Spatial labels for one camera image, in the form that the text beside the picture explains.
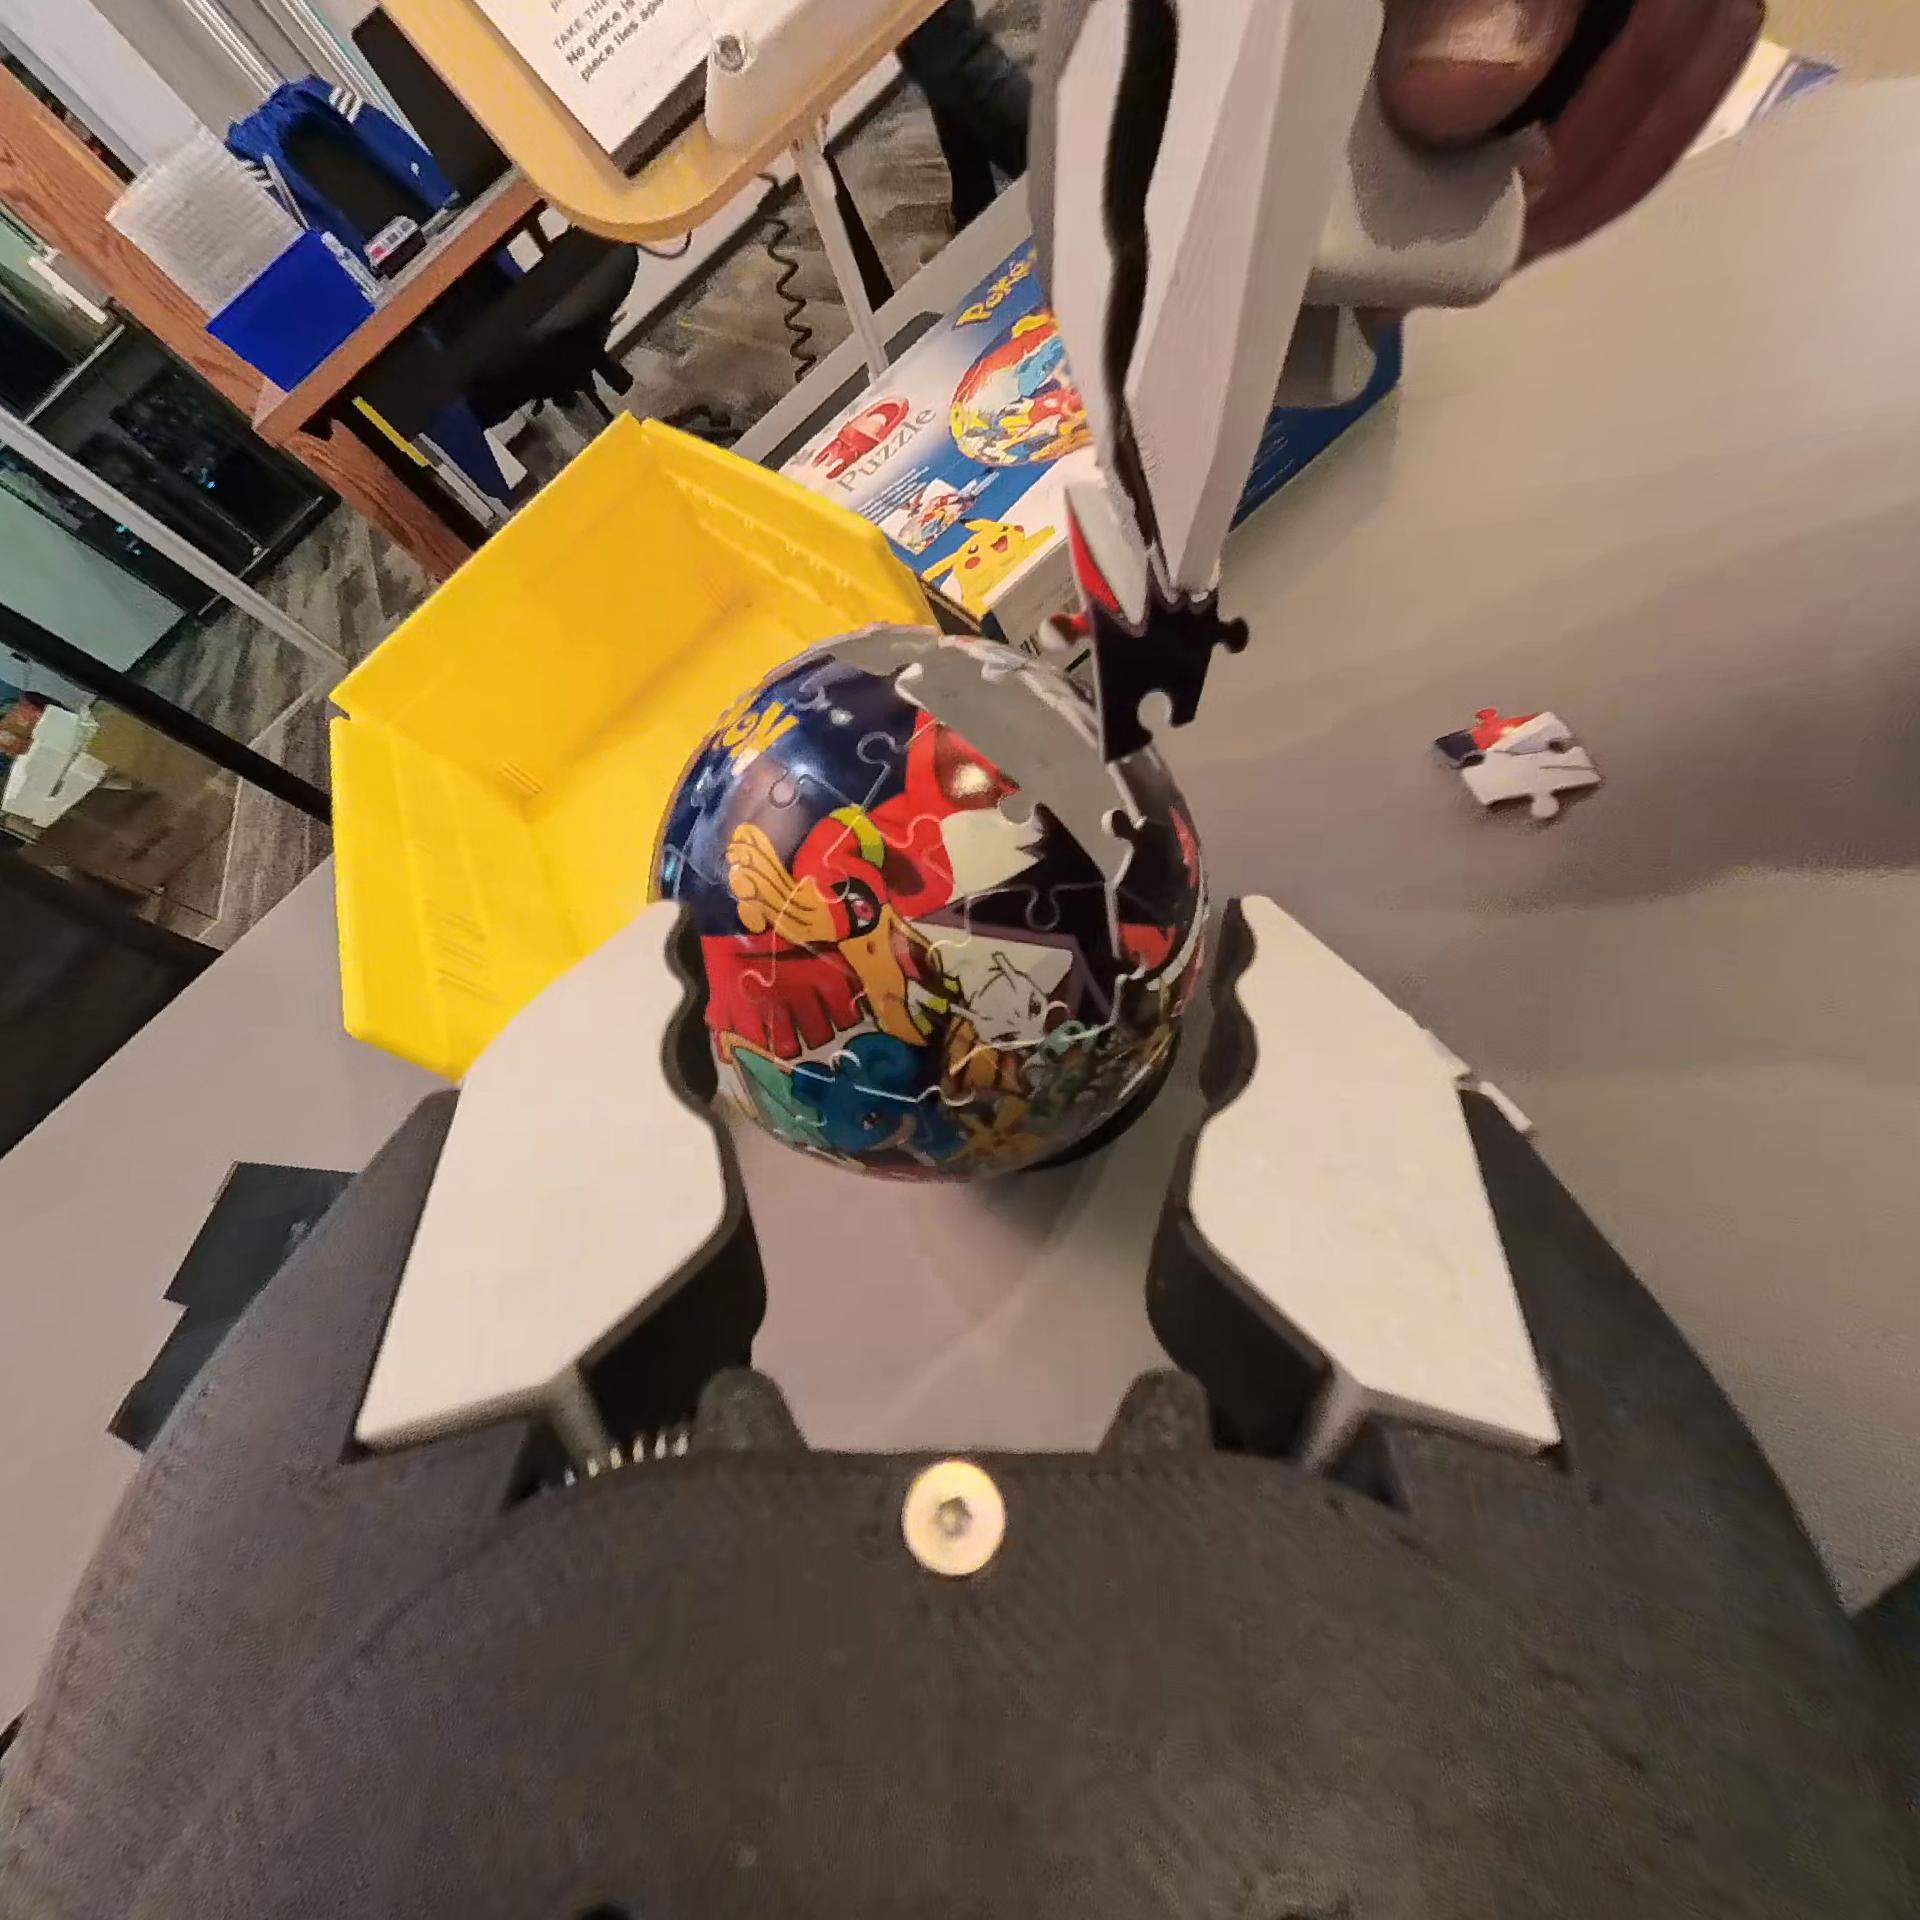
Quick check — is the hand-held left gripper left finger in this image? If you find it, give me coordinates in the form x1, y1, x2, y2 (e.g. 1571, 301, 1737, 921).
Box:
355, 900, 769, 1457

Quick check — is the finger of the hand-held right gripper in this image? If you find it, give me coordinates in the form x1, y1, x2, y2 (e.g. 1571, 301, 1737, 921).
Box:
1027, 0, 1164, 528
1125, 0, 1386, 599

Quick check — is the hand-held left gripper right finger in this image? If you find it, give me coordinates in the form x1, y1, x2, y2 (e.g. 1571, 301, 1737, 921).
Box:
1147, 896, 1562, 1465

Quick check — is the colourful puzzle ball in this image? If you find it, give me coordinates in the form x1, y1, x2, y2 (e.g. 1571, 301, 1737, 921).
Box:
651, 619, 1212, 1184

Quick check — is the dark printed puzzle piece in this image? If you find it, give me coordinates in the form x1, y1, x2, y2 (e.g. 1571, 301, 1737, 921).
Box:
1058, 483, 1250, 769

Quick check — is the red and white puzzle piece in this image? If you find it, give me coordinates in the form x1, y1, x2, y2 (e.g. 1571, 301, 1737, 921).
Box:
1430, 704, 1605, 824

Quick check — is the printed puzzle box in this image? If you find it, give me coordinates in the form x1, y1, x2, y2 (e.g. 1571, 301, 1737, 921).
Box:
777, 239, 1408, 644

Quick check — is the person's right hand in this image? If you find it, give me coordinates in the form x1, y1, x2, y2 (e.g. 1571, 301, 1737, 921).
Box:
1380, 0, 1772, 289

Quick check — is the white pole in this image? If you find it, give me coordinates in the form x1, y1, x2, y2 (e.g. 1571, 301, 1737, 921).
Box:
790, 152, 890, 380

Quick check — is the dark flat object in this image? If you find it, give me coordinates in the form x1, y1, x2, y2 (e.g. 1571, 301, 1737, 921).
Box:
108, 1159, 358, 1453

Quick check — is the yellow plastic bin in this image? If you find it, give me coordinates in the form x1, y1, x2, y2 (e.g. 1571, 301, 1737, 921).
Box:
326, 412, 945, 1087

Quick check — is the white paper sign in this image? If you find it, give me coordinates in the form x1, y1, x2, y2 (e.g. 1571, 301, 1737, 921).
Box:
472, 0, 724, 155

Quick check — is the black office chair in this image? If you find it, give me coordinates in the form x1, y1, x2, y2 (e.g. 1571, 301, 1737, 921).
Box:
357, 225, 642, 455

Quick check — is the light wooden rounded tabletop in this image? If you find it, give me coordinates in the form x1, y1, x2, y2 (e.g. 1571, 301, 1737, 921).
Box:
376, 0, 950, 244

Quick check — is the blue jacket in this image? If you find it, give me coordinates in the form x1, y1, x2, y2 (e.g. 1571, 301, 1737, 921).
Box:
225, 76, 461, 231

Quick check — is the blue plastic bin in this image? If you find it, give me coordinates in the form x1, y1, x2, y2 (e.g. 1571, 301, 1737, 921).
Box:
205, 228, 379, 396

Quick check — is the clear plastic container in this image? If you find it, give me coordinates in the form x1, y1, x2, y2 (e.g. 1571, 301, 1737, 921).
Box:
106, 123, 298, 297

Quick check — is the brown wooden desk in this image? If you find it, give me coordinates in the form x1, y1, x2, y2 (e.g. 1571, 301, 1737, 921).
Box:
0, 67, 545, 585

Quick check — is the black coiled cable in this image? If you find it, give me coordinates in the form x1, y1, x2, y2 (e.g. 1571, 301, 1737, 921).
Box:
755, 211, 825, 388

